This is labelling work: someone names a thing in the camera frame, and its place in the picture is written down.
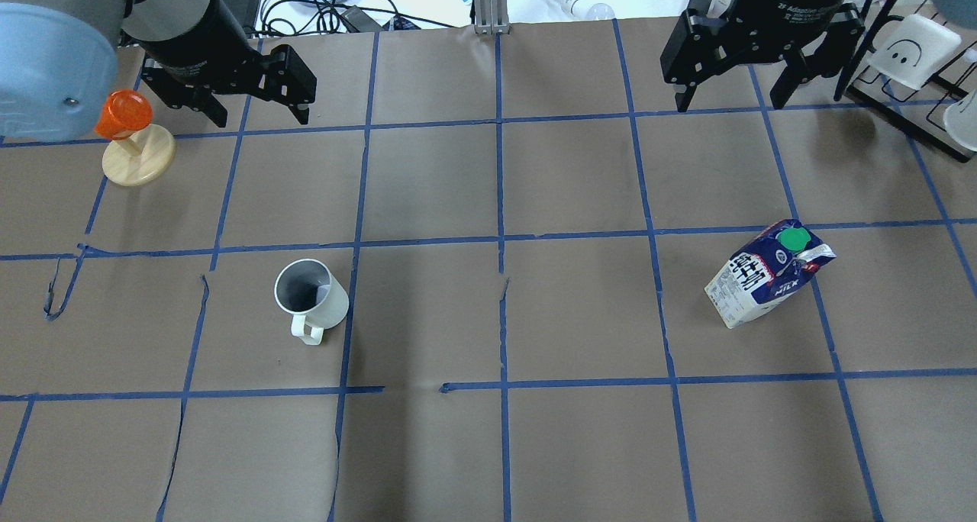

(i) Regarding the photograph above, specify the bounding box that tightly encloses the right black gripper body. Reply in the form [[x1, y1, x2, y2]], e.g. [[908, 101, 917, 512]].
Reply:
[[684, 0, 862, 66]]

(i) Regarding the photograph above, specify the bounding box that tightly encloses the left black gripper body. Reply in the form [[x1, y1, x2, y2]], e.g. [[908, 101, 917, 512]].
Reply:
[[140, 0, 261, 108]]

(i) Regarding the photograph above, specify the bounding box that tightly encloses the white mug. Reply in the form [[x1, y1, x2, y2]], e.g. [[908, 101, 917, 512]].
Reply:
[[273, 259, 351, 346]]

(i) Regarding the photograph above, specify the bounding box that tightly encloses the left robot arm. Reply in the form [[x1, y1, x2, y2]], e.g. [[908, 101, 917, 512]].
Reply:
[[1, 0, 317, 142]]

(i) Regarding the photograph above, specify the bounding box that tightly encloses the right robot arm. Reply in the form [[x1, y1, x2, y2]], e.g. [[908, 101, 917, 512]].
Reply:
[[660, 0, 875, 112]]

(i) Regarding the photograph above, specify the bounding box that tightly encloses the orange cup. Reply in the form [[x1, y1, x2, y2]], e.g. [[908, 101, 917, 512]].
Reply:
[[94, 89, 153, 140]]

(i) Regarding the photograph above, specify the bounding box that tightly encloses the blue milk carton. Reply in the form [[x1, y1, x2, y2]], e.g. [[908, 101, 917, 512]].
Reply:
[[704, 219, 837, 330]]

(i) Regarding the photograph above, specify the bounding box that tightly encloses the wooden mug tree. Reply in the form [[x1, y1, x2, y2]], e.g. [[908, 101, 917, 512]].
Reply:
[[102, 124, 176, 187]]

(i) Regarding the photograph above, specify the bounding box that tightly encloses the black wire rack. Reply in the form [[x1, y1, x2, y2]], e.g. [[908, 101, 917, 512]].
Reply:
[[835, 0, 975, 163]]

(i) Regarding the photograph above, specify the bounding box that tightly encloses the aluminium frame post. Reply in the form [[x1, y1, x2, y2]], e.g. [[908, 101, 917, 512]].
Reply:
[[470, 0, 511, 36]]

